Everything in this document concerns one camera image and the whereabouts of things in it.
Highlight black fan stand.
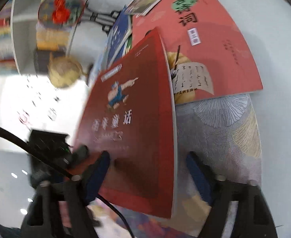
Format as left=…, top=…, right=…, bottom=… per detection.
left=82, top=4, right=122, bottom=31

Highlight row of yellow and black books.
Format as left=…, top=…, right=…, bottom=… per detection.
left=35, top=25, right=70, bottom=66

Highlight dark green leafy book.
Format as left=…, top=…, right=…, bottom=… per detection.
left=122, top=36, right=134, bottom=60

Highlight row of colourful shelf books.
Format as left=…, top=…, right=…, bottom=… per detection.
left=0, top=17, right=18, bottom=70

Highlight dark blue book white figure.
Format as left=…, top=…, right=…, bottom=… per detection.
left=106, top=5, right=133, bottom=67

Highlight antique yellow globe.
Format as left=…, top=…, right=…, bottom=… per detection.
left=47, top=55, right=92, bottom=88

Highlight black cloud and lettering wall decals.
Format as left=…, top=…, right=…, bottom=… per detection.
left=16, top=74, right=61, bottom=127

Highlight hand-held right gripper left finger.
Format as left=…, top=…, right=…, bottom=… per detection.
left=20, top=151, right=110, bottom=238

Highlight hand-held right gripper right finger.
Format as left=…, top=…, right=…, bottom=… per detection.
left=186, top=152, right=278, bottom=238

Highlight round embroidered red flower fan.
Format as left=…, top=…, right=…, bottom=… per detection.
left=37, top=0, right=85, bottom=26

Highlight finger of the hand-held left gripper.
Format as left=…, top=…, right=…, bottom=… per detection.
left=68, top=145, right=89, bottom=169

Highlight white bookshelf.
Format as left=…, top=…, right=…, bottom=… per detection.
left=0, top=0, right=99, bottom=76

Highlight salmon red poetry book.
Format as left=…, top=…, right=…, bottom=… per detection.
left=132, top=0, right=264, bottom=106

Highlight dark red storybook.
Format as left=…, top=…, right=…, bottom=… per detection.
left=74, top=27, right=178, bottom=219

